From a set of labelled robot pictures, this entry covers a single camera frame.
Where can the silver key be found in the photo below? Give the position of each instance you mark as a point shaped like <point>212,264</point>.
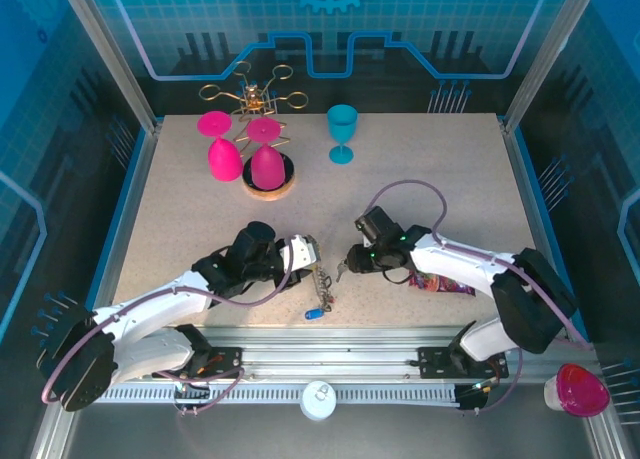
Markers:
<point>342,268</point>

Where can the blue key tag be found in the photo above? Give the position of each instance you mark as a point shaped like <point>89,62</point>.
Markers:
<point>313,314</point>

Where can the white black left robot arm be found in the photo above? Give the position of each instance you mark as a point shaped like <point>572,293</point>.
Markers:
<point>150,299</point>

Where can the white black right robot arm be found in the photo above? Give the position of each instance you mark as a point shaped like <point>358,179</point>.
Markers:
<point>460,261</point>

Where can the round cork rack base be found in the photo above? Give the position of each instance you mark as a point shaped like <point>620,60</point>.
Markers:
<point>270,193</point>

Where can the colourful candy packet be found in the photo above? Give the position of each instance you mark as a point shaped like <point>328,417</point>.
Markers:
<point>445,284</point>

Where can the pink plastic wine glass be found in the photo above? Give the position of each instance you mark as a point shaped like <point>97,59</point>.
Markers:
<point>223,161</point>
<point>266,166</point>

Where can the teal plastic wine glass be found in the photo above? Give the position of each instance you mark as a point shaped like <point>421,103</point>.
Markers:
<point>342,121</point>

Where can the small white cup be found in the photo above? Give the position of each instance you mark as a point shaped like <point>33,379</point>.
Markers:
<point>551,394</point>

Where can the pink plastic cup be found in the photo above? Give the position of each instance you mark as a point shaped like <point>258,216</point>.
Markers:
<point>582,391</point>

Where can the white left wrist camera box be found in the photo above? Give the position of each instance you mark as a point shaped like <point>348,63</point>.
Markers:
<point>304,253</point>

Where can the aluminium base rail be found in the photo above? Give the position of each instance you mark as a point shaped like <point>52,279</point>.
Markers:
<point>325,359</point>

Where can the aluminium frame side rail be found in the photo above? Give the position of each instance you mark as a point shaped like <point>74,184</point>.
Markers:
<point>129,204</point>
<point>532,204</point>

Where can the aluminium frame post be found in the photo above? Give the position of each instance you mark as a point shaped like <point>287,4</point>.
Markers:
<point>115,54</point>
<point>545,54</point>

